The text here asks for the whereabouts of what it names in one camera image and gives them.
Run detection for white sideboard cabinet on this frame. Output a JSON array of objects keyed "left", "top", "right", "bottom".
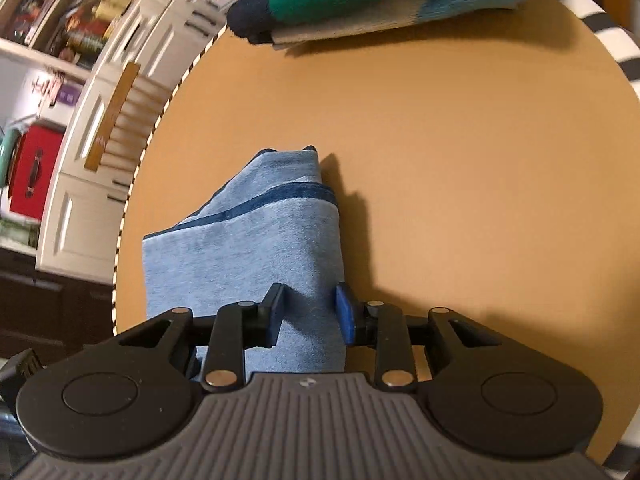
[{"left": 36, "top": 0, "right": 231, "bottom": 284}]

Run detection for wooden spindle chair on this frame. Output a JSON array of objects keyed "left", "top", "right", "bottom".
[{"left": 84, "top": 62, "right": 172, "bottom": 172}]

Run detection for dark wooden door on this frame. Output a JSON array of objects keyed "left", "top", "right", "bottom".
[{"left": 0, "top": 249, "right": 113, "bottom": 365}]

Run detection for light blue denim jeans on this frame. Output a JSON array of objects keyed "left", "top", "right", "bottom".
[{"left": 142, "top": 146, "right": 346, "bottom": 373}]

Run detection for red storage box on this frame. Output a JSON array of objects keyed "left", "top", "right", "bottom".
[{"left": 9, "top": 125, "right": 63, "bottom": 221}]

